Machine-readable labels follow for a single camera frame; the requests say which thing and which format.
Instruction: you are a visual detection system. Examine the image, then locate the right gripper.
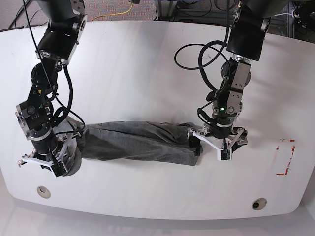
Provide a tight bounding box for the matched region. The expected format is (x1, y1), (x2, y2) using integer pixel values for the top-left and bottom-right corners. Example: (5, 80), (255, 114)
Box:
(18, 127), (82, 176)

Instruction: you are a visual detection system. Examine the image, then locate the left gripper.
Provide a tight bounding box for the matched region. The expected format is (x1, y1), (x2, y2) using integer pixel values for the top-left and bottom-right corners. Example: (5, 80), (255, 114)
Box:
(187, 120), (248, 157)

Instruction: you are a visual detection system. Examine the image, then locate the grey t-shirt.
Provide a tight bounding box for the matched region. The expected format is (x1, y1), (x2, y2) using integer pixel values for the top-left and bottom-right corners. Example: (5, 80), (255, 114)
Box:
(54, 117), (199, 166)

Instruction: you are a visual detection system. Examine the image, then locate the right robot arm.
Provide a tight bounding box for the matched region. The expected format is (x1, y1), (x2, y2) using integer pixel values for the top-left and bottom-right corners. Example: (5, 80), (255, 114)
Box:
(16, 0), (87, 177)

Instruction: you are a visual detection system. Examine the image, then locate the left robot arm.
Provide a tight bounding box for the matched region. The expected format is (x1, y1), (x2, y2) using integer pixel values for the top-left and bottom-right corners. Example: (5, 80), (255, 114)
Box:
(188, 0), (288, 161)

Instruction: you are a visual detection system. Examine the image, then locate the red tape rectangle marking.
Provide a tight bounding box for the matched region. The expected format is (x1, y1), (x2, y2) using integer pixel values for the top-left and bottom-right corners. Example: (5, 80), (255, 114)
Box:
(274, 139), (295, 176)

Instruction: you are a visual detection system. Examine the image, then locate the white power strip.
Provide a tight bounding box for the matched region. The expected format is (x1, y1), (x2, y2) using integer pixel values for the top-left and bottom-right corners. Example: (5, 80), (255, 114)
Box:
(291, 9), (300, 19)

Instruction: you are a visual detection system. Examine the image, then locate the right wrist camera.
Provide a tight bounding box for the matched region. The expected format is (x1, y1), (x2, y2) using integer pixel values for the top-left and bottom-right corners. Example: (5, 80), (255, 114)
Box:
(51, 161), (67, 177)

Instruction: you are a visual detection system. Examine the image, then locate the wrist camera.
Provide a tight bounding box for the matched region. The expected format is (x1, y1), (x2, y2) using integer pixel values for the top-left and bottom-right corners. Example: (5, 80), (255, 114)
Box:
(217, 149), (232, 161)
(51, 161), (67, 177)

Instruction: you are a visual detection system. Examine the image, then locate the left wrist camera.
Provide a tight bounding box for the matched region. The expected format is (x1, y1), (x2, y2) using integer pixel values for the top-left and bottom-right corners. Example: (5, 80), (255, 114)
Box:
(217, 149), (232, 161)

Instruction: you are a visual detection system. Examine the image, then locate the left table cable grommet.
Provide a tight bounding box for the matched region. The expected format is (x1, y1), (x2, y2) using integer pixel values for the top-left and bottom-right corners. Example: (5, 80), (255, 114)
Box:
(37, 186), (51, 199)

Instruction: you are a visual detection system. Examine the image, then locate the table cable grommet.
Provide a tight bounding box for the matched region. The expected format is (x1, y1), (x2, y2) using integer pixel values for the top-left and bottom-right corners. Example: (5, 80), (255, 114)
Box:
(252, 198), (267, 211)
(37, 186), (51, 199)

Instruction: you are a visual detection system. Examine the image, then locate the right table cable grommet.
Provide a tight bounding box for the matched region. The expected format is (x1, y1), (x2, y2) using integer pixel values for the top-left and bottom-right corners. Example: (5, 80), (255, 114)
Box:
(252, 198), (267, 211)

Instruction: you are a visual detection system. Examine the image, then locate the aluminium frame stand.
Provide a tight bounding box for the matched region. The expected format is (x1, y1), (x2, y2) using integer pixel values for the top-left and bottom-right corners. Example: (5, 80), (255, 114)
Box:
(154, 0), (180, 21)

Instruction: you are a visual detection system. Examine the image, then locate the yellow cable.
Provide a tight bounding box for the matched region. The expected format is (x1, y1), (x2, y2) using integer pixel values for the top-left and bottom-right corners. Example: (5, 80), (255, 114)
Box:
(91, 3), (134, 22)

